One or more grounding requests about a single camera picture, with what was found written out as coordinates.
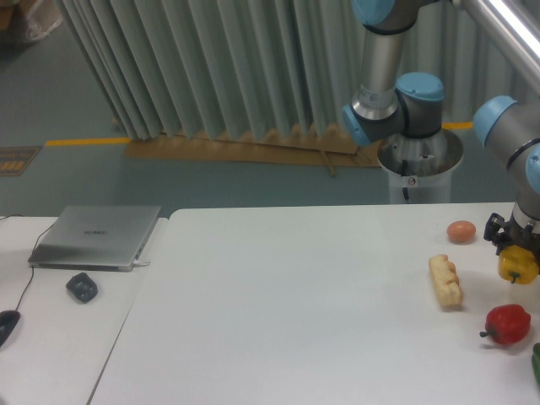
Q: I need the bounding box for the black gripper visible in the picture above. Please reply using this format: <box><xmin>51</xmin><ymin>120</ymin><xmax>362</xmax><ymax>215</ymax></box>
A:
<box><xmin>483</xmin><ymin>213</ymin><xmax>539</xmax><ymax>256</ymax></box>

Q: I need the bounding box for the yellow toy bell pepper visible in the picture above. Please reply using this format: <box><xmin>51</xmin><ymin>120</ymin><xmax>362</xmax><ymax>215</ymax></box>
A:
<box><xmin>498</xmin><ymin>246</ymin><xmax>539</xmax><ymax>284</ymax></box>

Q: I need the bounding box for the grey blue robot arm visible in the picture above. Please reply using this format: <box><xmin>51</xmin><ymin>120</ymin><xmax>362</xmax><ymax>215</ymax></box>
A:
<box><xmin>343</xmin><ymin>1</ymin><xmax>539</xmax><ymax>255</ymax></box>

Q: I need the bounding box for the red toy bell pepper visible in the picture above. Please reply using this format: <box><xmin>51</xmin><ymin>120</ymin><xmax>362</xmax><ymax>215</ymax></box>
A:
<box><xmin>479</xmin><ymin>304</ymin><xmax>531</xmax><ymax>346</ymax></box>

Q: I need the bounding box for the green toy pepper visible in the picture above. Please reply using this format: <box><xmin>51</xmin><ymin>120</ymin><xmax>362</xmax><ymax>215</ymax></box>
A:
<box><xmin>531</xmin><ymin>343</ymin><xmax>540</xmax><ymax>386</ymax></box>

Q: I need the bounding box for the brown toy egg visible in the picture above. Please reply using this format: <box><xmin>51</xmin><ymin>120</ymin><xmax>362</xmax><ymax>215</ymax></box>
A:
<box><xmin>446</xmin><ymin>220</ymin><xmax>477</xmax><ymax>244</ymax></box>

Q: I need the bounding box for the toy bread loaf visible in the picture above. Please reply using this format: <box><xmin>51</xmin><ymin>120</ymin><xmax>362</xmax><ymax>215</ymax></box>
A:
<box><xmin>428</xmin><ymin>254</ymin><xmax>463</xmax><ymax>311</ymax></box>

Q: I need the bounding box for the flat brown cardboard sheet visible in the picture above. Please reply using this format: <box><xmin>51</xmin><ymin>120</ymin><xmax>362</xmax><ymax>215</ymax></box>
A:
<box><xmin>123</xmin><ymin>124</ymin><xmax>380</xmax><ymax>176</ymax></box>

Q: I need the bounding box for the pale green folding curtain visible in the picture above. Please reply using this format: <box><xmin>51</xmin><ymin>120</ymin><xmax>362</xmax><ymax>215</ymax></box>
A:
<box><xmin>58</xmin><ymin>0</ymin><xmax>540</xmax><ymax>142</ymax></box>

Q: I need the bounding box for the silver closed laptop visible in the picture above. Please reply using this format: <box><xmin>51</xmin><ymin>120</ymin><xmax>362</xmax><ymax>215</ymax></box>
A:
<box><xmin>28</xmin><ymin>205</ymin><xmax>160</xmax><ymax>271</ymax></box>

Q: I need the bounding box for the small black controller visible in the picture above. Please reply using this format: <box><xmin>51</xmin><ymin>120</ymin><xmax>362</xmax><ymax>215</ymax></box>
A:
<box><xmin>66</xmin><ymin>273</ymin><xmax>99</xmax><ymax>304</ymax></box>

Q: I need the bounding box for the black computer mouse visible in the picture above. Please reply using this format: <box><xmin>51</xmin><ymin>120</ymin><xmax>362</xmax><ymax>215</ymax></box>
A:
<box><xmin>0</xmin><ymin>310</ymin><xmax>21</xmax><ymax>346</ymax></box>

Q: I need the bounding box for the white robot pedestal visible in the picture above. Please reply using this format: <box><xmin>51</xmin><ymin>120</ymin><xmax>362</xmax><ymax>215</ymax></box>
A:
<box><xmin>377</xmin><ymin>129</ymin><xmax>463</xmax><ymax>204</ymax></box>

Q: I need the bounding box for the black mouse cable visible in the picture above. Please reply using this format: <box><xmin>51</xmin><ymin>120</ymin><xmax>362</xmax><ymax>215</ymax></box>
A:
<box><xmin>0</xmin><ymin>213</ymin><xmax>58</xmax><ymax>313</ymax></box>

